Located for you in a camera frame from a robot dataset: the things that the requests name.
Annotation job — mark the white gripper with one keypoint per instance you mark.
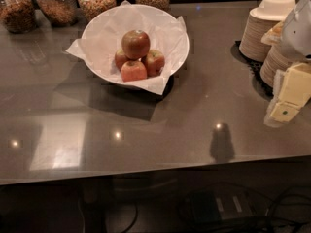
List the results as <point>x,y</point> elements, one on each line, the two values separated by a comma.
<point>297,38</point>

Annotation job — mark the red apple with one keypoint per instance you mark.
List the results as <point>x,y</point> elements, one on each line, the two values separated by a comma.
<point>120,58</point>
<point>154,61</point>
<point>133,71</point>
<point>135,44</point>

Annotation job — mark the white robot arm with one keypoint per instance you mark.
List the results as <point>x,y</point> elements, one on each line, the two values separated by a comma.
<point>295,43</point>

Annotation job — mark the white bowl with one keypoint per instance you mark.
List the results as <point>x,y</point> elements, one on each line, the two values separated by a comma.
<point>107,29</point>

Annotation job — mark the black rubber mat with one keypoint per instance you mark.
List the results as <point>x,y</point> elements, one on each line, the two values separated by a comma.
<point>260,87</point>

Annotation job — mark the front stack of paper bowls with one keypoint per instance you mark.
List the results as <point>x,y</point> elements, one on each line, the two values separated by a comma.
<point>275,60</point>

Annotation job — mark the stack of paper bowls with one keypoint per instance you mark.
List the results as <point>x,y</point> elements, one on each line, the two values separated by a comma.
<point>275,60</point>
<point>262,18</point>

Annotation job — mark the rear stack of paper bowls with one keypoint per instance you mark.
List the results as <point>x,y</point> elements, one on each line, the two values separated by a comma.
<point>262,18</point>

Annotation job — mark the black power adapter box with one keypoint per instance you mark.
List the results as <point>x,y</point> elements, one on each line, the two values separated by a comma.
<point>211,207</point>

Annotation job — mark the white paper liner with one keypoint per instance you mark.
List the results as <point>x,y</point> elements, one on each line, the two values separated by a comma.
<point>168,33</point>

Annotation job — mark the leftmost glass cereal jar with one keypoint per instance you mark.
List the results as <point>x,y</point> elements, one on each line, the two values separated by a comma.
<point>17,16</point>

